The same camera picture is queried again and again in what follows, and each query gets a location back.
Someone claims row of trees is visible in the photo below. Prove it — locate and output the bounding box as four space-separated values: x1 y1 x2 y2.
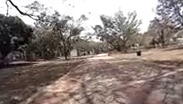
26 13 183 65

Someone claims sparse leafy tree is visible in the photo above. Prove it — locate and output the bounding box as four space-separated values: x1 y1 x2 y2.
38 7 94 64

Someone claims wide spreading tree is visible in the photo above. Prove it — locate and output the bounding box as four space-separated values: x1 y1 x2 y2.
90 6 146 56

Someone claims red and grey brick path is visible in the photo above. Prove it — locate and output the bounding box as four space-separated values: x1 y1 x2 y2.
0 45 183 104

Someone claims black bin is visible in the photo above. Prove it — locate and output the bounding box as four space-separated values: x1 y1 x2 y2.
136 50 142 57

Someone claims dry brown grass ground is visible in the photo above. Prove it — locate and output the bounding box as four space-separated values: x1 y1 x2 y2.
0 54 91 104
111 44 183 83

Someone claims large dark round tree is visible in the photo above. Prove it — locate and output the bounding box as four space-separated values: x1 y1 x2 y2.
0 8 39 69

